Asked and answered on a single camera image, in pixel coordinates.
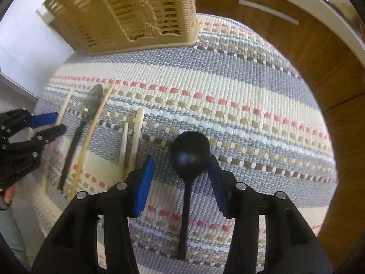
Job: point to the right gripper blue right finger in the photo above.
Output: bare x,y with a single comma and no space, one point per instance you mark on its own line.
217,184

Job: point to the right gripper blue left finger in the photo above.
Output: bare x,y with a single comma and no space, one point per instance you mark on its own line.
142,181

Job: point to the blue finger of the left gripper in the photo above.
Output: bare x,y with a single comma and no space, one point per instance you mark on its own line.
49,135
42,120

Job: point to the black plastic spoon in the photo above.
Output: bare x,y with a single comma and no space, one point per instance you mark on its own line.
188,155

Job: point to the person left hand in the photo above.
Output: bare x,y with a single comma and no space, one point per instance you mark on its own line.
9,194

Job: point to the striped woven table mat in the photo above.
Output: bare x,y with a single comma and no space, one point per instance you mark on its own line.
264,127

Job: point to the yellow plastic utensil basket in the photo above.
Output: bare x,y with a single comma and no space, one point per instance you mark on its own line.
112,26

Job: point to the silver right drawer handle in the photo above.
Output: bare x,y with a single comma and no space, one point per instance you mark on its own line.
269,10

